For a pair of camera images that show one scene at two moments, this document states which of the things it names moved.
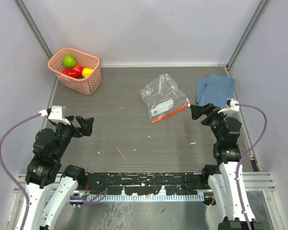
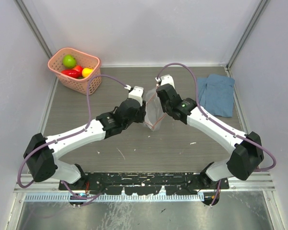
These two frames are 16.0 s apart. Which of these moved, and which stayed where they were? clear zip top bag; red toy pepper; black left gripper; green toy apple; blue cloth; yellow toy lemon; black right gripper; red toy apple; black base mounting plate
Moved: black left gripper; black right gripper; clear zip top bag
Stayed: yellow toy lemon; red toy pepper; blue cloth; black base mounting plate; red toy apple; green toy apple
